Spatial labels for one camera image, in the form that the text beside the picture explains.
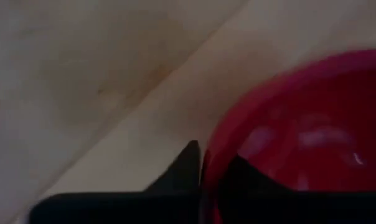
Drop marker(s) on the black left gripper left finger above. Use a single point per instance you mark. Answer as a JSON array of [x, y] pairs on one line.
[[178, 186]]

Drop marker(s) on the red bowl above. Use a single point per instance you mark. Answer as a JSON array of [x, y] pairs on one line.
[[315, 124]]

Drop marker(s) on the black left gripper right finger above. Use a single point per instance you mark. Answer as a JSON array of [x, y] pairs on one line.
[[256, 196]]

